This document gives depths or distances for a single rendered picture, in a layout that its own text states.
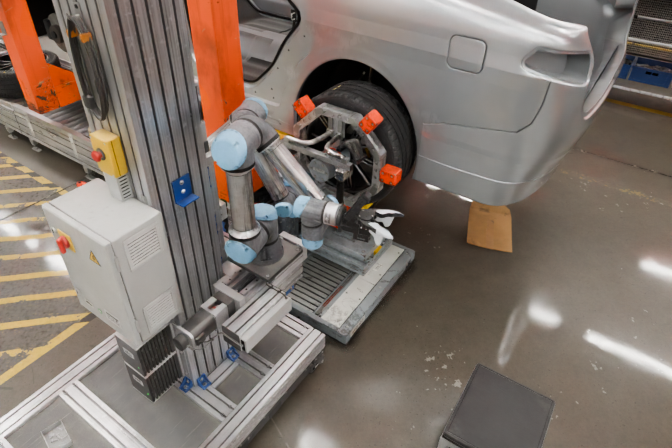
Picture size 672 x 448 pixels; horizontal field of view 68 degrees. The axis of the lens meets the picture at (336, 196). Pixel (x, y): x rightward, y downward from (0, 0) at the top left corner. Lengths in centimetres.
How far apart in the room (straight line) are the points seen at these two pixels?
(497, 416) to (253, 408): 102
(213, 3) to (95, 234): 119
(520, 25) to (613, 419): 189
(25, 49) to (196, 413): 279
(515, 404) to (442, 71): 147
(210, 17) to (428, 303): 195
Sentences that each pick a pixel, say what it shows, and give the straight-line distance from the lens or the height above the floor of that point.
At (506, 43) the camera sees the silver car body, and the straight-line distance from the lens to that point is 225.
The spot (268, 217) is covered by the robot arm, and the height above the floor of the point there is 104.
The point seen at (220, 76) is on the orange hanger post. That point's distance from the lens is 248.
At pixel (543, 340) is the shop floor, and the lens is 306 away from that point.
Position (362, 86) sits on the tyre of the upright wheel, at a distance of 263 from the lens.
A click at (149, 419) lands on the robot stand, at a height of 21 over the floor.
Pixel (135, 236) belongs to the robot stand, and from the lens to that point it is 165.
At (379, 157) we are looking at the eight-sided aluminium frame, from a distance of 245.
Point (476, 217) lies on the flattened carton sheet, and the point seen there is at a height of 1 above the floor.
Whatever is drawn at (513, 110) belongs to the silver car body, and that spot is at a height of 127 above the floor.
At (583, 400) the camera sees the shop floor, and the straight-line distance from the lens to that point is 291.
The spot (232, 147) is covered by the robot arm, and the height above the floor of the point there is 143.
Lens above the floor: 221
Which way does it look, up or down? 36 degrees down
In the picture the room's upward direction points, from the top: 2 degrees clockwise
